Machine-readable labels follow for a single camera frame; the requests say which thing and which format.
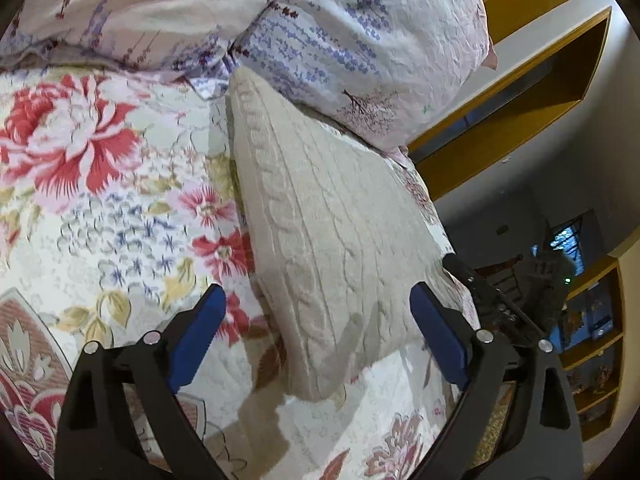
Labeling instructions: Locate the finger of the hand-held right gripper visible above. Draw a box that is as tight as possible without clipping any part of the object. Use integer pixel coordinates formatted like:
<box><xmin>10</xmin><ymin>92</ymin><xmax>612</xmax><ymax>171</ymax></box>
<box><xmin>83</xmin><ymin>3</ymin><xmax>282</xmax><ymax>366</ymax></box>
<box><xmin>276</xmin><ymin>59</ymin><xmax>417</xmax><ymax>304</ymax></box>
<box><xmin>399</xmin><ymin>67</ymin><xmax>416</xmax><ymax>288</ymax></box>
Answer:
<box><xmin>442</xmin><ymin>254</ymin><xmax>546</xmax><ymax>348</ymax></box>

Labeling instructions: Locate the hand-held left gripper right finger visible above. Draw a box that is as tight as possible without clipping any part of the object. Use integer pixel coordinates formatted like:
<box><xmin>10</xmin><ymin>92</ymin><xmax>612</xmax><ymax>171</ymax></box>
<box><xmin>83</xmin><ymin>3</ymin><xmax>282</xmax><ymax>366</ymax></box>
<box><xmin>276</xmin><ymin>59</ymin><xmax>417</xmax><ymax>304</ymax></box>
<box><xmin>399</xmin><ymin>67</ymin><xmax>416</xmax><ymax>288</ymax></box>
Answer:
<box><xmin>409</xmin><ymin>282</ymin><xmax>586</xmax><ymax>480</ymax></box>

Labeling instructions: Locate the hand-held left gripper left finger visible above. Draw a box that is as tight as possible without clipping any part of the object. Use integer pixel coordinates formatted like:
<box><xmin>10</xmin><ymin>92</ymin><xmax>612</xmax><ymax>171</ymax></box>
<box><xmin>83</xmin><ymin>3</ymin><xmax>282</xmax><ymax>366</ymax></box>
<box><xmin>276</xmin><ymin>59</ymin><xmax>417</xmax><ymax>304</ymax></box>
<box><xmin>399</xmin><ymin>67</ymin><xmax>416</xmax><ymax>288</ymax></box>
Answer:
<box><xmin>54</xmin><ymin>283</ymin><xmax>227</xmax><ymax>480</ymax></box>

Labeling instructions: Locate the beige cable-knit sweater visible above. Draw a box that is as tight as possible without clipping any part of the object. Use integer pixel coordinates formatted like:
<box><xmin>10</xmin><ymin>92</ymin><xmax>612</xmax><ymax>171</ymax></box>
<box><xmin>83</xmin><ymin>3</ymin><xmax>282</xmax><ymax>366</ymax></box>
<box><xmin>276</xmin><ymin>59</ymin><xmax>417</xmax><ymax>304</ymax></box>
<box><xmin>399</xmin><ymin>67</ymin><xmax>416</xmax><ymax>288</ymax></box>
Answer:
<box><xmin>226</xmin><ymin>67</ymin><xmax>473</xmax><ymax>403</ymax></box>

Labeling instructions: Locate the window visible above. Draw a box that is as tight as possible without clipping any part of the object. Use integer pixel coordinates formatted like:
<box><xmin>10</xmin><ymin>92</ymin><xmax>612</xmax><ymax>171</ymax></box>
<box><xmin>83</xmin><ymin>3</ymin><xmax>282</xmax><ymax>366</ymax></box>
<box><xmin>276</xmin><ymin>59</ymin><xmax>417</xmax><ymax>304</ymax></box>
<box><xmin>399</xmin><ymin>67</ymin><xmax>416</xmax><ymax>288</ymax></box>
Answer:
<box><xmin>549</xmin><ymin>214</ymin><xmax>587</xmax><ymax>277</ymax></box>

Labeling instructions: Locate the wooden shelf unit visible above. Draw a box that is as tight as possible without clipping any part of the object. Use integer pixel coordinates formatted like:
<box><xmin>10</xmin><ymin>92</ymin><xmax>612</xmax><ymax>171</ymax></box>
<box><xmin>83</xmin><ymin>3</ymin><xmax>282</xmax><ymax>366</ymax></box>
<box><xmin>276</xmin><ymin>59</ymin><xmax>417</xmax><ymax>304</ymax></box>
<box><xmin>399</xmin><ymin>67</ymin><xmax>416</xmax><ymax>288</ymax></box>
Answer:
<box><xmin>560</xmin><ymin>254</ymin><xmax>627</xmax><ymax>442</ymax></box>

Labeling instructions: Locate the floral bedspread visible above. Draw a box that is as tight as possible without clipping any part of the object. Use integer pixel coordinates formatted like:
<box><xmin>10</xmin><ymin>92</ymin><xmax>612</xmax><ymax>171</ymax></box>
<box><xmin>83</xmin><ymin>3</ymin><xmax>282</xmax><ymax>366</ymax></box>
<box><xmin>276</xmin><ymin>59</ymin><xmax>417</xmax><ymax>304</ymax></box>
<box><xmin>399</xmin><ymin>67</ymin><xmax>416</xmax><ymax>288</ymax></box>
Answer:
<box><xmin>0</xmin><ymin>60</ymin><xmax>506</xmax><ymax>480</ymax></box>

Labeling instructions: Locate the white blue floral pillow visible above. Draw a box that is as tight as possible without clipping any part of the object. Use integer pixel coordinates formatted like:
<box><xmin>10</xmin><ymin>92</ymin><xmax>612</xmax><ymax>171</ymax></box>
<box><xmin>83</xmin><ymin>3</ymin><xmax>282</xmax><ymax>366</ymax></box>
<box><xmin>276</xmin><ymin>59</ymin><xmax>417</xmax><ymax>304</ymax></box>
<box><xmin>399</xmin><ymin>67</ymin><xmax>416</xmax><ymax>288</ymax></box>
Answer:
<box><xmin>172</xmin><ymin>0</ymin><xmax>500</xmax><ymax>155</ymax></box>

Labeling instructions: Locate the pink floral pillow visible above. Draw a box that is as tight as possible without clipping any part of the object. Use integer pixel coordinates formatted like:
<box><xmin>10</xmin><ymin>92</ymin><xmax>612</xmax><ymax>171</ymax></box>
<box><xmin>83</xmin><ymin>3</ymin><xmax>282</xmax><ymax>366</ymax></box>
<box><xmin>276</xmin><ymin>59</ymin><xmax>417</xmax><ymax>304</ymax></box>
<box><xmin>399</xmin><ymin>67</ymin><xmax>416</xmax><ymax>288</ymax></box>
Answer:
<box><xmin>0</xmin><ymin>0</ymin><xmax>303</xmax><ymax>77</ymax></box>

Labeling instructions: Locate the yellow wooden wall frame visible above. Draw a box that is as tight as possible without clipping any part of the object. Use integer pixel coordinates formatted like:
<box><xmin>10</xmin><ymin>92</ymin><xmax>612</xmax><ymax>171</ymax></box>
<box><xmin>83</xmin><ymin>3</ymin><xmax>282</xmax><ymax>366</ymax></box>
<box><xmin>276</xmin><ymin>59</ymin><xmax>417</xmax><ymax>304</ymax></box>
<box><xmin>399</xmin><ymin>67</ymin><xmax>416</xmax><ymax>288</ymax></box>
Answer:
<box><xmin>407</xmin><ymin>0</ymin><xmax>615</xmax><ymax>202</ymax></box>

